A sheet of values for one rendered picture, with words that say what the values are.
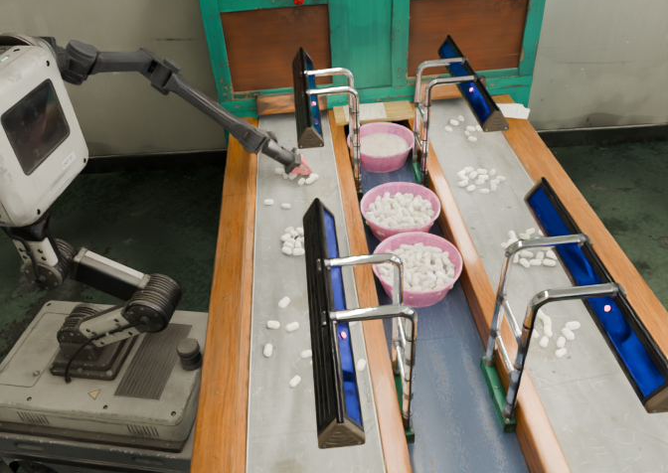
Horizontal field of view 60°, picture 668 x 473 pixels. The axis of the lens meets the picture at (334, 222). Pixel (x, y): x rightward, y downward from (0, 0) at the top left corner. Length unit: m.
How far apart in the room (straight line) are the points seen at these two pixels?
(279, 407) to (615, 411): 0.78
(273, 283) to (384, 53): 1.18
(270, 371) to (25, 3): 2.58
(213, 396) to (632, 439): 0.95
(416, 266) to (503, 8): 1.22
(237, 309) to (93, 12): 2.19
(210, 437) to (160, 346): 0.66
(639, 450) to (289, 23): 1.85
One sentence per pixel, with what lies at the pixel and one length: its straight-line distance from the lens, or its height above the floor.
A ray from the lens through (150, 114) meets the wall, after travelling 3.62.
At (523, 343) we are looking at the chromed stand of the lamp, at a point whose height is 0.98.
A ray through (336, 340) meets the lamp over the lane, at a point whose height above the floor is 1.11.
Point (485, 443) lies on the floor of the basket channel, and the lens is 1.48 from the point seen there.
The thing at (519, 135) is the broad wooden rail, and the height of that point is 0.76.
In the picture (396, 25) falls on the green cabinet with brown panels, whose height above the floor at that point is 1.11.
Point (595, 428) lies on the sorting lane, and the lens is 1.49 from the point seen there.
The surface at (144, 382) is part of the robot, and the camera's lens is 1.93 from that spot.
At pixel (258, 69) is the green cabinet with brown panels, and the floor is 0.97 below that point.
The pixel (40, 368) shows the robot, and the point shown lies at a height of 0.47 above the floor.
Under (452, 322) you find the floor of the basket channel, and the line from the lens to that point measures 1.70.
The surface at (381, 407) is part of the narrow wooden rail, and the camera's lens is 1.40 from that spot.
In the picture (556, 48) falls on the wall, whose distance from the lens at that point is 3.56.
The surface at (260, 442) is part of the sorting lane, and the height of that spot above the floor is 0.74.
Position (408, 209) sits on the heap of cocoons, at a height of 0.74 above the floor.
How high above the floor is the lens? 1.93
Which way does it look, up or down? 38 degrees down
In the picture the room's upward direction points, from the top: 4 degrees counter-clockwise
